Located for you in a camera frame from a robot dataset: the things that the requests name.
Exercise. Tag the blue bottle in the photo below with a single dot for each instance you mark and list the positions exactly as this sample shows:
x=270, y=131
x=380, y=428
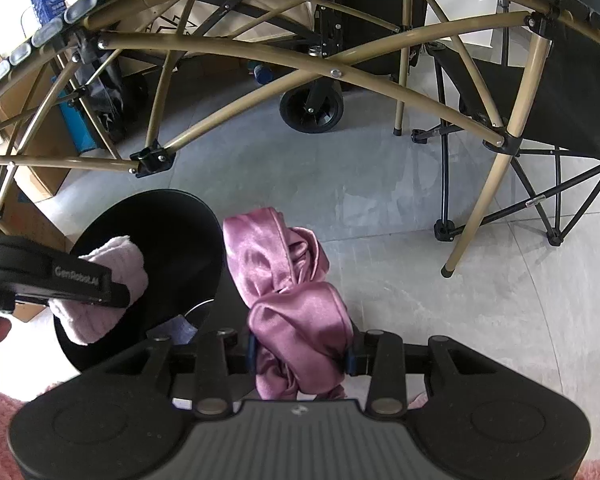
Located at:
x=262, y=72

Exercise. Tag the light pink fluffy cloth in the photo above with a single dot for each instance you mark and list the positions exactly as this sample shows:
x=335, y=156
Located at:
x=125, y=265

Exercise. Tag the black fabric bag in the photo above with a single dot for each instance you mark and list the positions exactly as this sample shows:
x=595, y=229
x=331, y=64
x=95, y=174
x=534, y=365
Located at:
x=105, y=90

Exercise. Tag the corrugated cardboard box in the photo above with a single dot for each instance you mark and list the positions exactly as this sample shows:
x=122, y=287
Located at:
x=35, y=160

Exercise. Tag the pink satin cloth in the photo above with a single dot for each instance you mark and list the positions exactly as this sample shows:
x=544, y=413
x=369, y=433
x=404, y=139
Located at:
x=290, y=310

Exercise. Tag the black trash bin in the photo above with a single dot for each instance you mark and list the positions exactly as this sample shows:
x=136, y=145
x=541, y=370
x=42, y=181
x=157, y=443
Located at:
x=180, y=240

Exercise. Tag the olive folding table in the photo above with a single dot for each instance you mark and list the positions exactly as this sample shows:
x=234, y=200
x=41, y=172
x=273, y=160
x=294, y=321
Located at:
x=520, y=105

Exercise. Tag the black wagon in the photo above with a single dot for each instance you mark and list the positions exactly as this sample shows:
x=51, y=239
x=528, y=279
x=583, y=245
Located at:
x=310, y=110

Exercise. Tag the black folding chair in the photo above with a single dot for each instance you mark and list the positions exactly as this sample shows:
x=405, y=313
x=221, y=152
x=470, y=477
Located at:
x=570, y=85

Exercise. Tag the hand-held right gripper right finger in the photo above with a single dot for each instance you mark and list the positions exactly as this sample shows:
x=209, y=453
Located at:
x=360, y=362

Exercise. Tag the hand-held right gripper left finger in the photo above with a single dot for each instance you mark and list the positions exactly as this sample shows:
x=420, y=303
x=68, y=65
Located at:
x=242, y=360

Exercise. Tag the blue carton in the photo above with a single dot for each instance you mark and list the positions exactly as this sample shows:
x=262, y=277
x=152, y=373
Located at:
x=47, y=2

